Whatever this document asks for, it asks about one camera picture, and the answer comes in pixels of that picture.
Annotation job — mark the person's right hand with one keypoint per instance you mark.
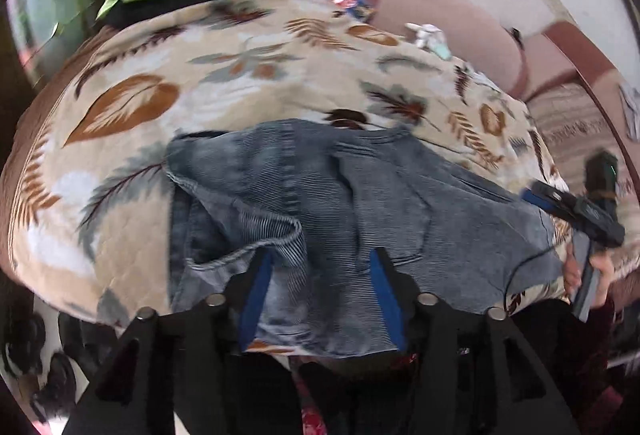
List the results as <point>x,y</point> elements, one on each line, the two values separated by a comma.
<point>572,274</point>

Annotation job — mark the pink quilted headboard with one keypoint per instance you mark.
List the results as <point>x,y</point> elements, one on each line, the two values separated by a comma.
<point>560,53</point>

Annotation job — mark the striped floral pillow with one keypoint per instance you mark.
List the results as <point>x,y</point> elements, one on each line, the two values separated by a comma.
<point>574,129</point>

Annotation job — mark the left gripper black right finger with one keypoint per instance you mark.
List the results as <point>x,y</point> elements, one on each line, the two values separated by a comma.
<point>397,294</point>

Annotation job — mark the blue denim pants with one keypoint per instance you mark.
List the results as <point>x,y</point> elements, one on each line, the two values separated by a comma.
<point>320,200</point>

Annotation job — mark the beige leaf pattern blanket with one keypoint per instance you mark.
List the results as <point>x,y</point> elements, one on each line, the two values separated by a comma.
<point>84,204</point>

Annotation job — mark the dark red sleeve forearm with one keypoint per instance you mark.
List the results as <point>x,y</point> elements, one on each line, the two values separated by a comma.
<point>575,354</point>

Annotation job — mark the black object on headboard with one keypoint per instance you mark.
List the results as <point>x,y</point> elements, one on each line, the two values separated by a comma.
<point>516,35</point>

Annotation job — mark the small colourful box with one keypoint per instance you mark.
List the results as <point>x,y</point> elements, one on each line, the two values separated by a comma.
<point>359,9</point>

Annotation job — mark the white glove near left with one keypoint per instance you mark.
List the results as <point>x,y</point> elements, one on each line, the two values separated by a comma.
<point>430,38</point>

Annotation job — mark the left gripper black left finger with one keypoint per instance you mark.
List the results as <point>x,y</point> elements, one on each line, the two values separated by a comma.
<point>245,295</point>

